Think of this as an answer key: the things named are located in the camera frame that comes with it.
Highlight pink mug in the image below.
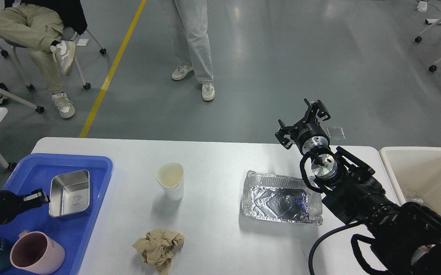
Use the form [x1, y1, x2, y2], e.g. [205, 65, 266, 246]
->
[10, 230, 66, 275]

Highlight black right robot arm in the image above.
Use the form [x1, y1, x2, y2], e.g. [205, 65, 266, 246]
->
[275, 99, 441, 275]

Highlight seated person khaki trousers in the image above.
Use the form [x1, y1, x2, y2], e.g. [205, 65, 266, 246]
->
[0, 0, 87, 119]

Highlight white plastic bin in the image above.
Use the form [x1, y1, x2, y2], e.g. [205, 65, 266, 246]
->
[380, 147, 441, 216]

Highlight clear floor marker plate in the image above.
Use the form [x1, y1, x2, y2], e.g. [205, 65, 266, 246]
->
[326, 126, 346, 140]

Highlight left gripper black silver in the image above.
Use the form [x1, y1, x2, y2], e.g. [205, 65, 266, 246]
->
[0, 189, 50, 225]

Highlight aluminium foil tray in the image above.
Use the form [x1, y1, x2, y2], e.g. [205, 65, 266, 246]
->
[240, 170, 323, 226]

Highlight white paper cup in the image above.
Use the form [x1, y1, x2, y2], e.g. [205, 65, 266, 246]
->
[157, 162, 185, 201]

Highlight stainless steel rectangular container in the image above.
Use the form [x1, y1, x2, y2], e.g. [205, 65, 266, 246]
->
[48, 170, 93, 220]

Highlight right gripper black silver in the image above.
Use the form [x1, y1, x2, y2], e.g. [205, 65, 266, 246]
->
[275, 99, 331, 155]

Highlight standing person grey jeans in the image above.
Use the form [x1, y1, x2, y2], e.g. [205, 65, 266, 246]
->
[173, 0, 215, 102]

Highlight crumpled brown paper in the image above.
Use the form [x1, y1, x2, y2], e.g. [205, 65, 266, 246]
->
[132, 229, 185, 275]

